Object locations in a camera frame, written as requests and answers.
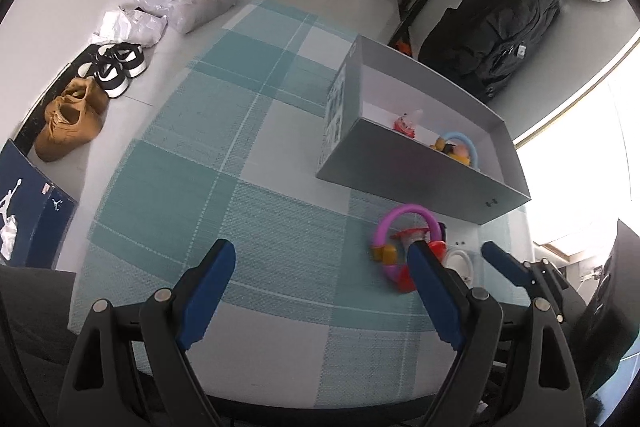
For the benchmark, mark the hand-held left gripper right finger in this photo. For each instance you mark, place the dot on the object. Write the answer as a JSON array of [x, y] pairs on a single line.
[[435, 292]]

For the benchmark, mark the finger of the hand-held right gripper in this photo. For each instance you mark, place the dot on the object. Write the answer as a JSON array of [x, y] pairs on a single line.
[[502, 259]]

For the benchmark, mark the navy shoe box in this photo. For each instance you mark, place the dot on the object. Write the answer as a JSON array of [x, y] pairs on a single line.
[[35, 207]]

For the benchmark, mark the grey cardboard box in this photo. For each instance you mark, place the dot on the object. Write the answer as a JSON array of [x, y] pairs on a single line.
[[400, 167]]

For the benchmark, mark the person's left leg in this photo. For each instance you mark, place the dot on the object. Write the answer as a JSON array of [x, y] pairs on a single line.
[[35, 307]]

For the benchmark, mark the white plastic bag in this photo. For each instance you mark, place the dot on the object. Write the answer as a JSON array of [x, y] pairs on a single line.
[[135, 27], [185, 9]]

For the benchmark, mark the orange object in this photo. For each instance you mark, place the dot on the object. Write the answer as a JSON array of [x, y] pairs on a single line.
[[400, 43]]

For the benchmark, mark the teal checkered tablecloth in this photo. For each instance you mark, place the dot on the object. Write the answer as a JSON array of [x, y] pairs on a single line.
[[240, 167]]

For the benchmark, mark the tan shoe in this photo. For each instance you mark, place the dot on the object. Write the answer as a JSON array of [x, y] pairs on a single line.
[[70, 132], [92, 94]]

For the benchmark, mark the pink pig charm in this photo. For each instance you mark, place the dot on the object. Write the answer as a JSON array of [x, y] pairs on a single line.
[[406, 126]]

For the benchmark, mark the black and white sneaker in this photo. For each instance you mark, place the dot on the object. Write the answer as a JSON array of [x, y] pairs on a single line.
[[112, 79], [125, 57]]

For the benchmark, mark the bright window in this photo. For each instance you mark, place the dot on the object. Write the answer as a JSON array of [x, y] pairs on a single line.
[[590, 157]]

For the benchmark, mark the black backpack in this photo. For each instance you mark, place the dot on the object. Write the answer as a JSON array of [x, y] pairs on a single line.
[[490, 32]]

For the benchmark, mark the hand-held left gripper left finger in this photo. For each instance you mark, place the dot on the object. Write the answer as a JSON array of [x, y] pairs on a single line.
[[210, 292]]

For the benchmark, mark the red charm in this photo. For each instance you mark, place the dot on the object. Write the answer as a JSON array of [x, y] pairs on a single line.
[[437, 249]]

